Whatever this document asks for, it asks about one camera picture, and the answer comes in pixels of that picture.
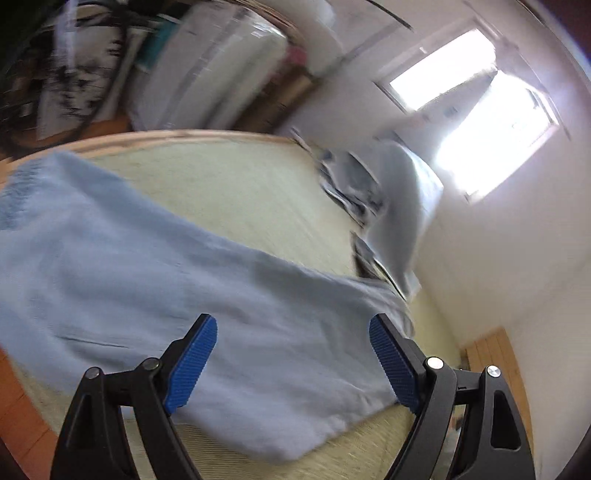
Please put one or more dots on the wooden headboard panel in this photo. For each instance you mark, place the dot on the wooden headboard panel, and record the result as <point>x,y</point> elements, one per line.
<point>495,348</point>

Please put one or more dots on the grey blue storage bag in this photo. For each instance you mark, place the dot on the grey blue storage bag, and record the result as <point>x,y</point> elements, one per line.
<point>392,194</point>

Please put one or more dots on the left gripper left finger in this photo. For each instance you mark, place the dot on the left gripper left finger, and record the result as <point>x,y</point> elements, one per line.
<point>93,444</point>

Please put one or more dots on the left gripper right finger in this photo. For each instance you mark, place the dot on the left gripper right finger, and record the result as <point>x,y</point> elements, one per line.
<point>492,444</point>

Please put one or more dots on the bright window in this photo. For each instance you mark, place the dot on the bright window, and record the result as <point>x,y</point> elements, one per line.
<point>474,109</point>

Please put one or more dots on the light blue sweater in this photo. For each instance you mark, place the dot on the light blue sweater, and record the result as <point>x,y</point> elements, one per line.
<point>93,273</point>

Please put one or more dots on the white appliance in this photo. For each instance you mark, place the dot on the white appliance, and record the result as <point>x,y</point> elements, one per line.
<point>217,59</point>

